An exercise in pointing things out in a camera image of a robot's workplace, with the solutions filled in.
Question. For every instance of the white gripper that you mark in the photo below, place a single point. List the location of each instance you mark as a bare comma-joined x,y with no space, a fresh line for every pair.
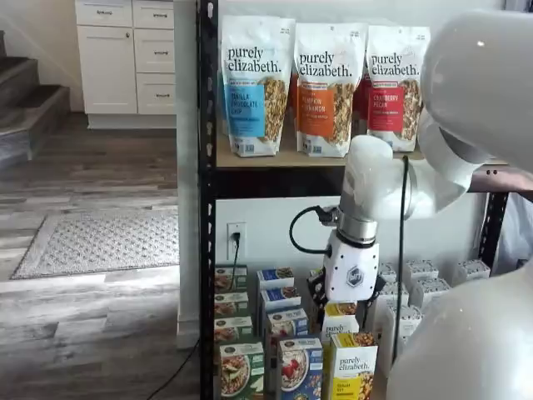
352,271

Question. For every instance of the blue white oatmeal box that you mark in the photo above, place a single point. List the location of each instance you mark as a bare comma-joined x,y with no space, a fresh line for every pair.
287,323
300,366
275,277
279,296

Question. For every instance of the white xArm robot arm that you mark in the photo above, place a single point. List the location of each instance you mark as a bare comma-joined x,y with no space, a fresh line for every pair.
479,83

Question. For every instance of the white patterned-top box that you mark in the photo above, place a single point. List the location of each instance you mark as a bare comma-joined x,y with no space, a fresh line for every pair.
410,318
389,296
429,289
388,273
420,268
470,268

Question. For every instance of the green white oatmeal box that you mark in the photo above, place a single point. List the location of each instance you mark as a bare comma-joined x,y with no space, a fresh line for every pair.
233,329
241,371
231,304
222,279

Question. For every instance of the black metal shelf rack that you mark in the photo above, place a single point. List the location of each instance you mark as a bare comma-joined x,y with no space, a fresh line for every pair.
207,125

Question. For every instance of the white plastic bag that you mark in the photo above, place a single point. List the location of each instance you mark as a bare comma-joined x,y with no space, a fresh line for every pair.
516,225

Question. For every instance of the orange label granola bag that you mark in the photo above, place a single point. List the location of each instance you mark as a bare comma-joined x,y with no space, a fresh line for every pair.
325,50
293,104

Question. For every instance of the grey patterned rug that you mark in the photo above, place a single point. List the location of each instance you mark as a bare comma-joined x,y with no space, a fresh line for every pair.
104,241

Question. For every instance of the blue label granola bag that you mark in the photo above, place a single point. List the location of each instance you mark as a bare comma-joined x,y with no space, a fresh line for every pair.
250,62

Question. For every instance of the white drawer cabinet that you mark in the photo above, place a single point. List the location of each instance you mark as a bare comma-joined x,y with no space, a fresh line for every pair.
108,71

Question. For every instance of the dark wooden stairs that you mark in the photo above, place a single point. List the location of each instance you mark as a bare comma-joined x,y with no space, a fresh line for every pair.
29,100

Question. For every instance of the white wall outlet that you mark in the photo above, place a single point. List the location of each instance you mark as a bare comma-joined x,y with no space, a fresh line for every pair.
241,250

